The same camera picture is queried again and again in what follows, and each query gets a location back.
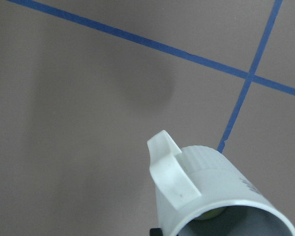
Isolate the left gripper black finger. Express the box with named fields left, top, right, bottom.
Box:
left=149, top=228, right=162, bottom=236

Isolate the yellow lemon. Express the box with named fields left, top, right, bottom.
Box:
left=195, top=207, right=225, bottom=220

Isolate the white mug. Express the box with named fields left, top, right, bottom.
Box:
left=147, top=131, right=295, bottom=236

